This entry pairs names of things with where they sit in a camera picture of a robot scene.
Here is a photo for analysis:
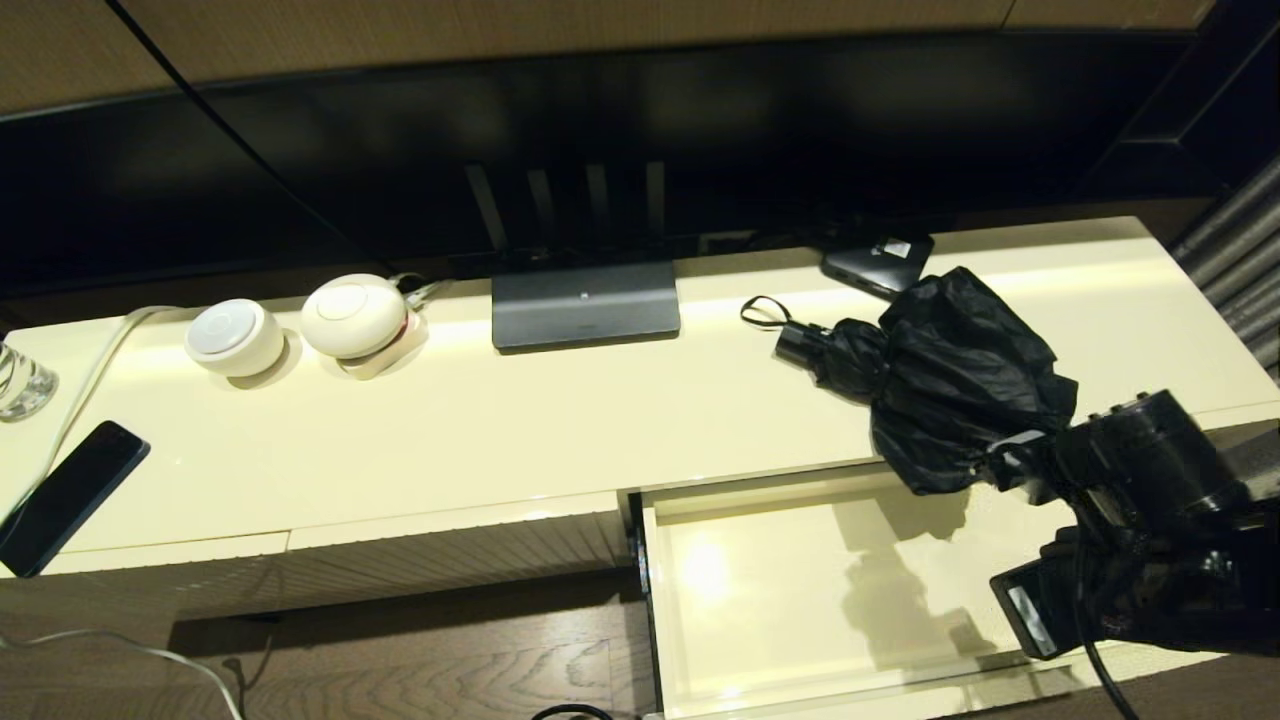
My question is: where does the white round dome device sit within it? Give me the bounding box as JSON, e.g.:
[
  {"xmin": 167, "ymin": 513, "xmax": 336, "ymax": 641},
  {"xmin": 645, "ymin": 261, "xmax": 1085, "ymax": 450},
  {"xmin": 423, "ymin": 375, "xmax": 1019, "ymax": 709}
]
[{"xmin": 300, "ymin": 272, "xmax": 409, "ymax": 358}]

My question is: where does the white charging cable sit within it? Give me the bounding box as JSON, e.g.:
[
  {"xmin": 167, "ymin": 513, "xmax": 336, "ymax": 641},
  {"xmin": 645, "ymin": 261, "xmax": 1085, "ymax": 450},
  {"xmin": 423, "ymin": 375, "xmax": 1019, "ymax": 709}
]
[{"xmin": 0, "ymin": 305, "xmax": 246, "ymax": 720}]

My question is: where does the clear drinking glass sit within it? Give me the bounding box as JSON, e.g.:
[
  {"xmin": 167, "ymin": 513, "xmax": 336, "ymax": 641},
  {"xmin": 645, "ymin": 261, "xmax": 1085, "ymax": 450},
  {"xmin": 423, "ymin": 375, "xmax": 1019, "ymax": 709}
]
[{"xmin": 0, "ymin": 340, "xmax": 61, "ymax": 421}]

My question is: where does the white round speaker grey ring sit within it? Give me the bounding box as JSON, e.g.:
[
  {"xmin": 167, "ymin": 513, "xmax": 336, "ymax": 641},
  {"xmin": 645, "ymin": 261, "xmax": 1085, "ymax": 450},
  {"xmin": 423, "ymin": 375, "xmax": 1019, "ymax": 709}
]
[{"xmin": 184, "ymin": 298, "xmax": 287, "ymax": 378}]

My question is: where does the black flat television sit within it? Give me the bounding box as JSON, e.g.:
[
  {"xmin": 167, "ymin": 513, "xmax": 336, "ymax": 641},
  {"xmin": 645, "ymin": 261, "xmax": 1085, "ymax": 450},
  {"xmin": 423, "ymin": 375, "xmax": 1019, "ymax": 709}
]
[{"xmin": 200, "ymin": 32, "xmax": 1201, "ymax": 271}]

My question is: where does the black umbrella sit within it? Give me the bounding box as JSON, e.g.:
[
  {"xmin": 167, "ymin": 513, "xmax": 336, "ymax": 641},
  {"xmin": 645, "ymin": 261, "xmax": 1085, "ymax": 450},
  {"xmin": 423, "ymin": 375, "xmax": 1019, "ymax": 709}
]
[{"xmin": 740, "ymin": 265, "xmax": 1081, "ymax": 496}]

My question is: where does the blurred cream and black object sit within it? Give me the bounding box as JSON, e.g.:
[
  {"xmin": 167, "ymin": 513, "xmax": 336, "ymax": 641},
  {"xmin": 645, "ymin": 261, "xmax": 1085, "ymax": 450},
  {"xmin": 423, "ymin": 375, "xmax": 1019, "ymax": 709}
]
[{"xmin": 0, "ymin": 215, "xmax": 1280, "ymax": 623}]

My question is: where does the white cable bundle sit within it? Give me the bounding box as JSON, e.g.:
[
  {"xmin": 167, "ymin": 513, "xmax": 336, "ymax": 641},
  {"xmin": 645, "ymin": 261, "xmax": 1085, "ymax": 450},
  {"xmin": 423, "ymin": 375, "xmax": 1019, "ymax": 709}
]
[{"xmin": 393, "ymin": 272, "xmax": 456, "ymax": 311}]

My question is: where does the grey fabric cushion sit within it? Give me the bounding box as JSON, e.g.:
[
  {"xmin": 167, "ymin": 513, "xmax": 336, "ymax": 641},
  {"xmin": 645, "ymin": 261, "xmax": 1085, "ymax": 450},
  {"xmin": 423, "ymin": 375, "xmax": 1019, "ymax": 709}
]
[{"xmin": 1215, "ymin": 425, "xmax": 1280, "ymax": 501}]

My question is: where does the grey pleated curtain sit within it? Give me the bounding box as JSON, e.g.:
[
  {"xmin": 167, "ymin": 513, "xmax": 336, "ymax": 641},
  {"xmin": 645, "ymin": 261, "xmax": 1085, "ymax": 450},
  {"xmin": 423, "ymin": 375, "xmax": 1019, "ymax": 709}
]
[{"xmin": 1165, "ymin": 150, "xmax": 1280, "ymax": 386}]

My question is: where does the thin black hanging cable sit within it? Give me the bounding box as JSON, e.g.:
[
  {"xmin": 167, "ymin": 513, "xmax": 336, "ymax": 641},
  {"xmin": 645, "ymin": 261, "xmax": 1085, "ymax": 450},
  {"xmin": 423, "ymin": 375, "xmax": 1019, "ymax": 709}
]
[{"xmin": 105, "ymin": 0, "xmax": 391, "ymax": 271}]

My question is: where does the grey television base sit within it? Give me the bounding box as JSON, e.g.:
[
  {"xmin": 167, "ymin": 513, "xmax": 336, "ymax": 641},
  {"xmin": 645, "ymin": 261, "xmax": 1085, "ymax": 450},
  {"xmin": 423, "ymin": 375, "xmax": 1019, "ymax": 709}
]
[{"xmin": 490, "ymin": 260, "xmax": 683, "ymax": 353}]

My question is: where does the cream charging base plate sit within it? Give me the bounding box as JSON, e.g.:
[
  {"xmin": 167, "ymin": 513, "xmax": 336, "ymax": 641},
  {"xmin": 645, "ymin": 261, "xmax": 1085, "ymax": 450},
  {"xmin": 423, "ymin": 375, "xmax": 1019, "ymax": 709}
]
[{"xmin": 333, "ymin": 310, "xmax": 431, "ymax": 382}]

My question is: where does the black smartphone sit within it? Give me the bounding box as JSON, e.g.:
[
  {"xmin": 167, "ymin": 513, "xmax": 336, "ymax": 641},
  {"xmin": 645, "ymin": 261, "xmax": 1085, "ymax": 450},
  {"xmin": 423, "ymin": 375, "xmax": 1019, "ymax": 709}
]
[{"xmin": 0, "ymin": 420, "xmax": 152, "ymax": 578}]

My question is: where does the black set-top box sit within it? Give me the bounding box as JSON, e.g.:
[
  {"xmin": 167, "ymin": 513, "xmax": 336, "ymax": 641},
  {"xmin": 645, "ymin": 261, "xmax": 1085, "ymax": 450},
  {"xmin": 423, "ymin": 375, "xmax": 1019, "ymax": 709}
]
[{"xmin": 820, "ymin": 232, "xmax": 936, "ymax": 301}]

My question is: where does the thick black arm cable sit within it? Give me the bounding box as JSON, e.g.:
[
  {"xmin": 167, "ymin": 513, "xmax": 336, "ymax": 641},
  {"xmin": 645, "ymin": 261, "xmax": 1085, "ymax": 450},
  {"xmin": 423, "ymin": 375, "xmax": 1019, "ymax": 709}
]
[{"xmin": 1072, "ymin": 560, "xmax": 1136, "ymax": 720}]

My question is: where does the cream drawer with bar handle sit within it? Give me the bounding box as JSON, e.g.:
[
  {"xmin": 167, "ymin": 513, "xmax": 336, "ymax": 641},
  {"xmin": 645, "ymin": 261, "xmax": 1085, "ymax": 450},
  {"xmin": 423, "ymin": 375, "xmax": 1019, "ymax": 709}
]
[{"xmin": 628, "ymin": 455, "xmax": 1226, "ymax": 720}]

